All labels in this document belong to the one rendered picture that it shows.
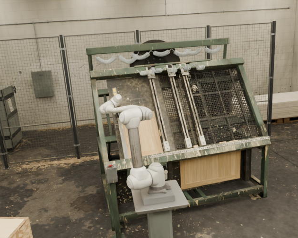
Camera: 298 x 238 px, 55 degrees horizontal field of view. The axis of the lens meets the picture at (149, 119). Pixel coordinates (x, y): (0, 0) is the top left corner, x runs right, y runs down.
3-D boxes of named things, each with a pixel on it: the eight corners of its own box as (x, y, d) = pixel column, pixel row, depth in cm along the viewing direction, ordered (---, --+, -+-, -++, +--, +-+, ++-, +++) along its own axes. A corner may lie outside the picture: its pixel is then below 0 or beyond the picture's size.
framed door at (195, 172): (180, 189, 389) (180, 189, 387) (179, 151, 375) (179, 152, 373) (239, 177, 409) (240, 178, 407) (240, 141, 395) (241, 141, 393)
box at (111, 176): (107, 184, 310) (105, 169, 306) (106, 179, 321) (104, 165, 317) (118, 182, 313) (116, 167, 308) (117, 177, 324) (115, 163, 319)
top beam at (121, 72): (91, 81, 371) (90, 77, 362) (90, 74, 374) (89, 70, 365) (241, 66, 420) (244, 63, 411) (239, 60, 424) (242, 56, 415)
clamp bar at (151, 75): (162, 153, 352) (167, 148, 330) (144, 70, 390) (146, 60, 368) (170, 151, 354) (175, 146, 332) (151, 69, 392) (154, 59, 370)
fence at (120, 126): (124, 159, 341) (124, 158, 337) (111, 89, 372) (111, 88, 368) (128, 158, 342) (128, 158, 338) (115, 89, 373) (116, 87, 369)
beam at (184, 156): (104, 174, 336) (104, 172, 326) (103, 164, 340) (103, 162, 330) (267, 146, 386) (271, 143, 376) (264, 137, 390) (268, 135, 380)
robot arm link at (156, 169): (168, 184, 279) (167, 163, 275) (153, 190, 269) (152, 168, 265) (158, 179, 292) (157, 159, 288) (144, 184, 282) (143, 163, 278)
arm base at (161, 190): (170, 193, 273) (170, 188, 272) (147, 193, 274) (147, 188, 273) (170, 185, 291) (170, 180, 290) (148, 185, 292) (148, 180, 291)
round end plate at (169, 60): (132, 96, 427) (127, 41, 406) (132, 95, 433) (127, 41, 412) (182, 90, 445) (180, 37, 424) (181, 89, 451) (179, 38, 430)
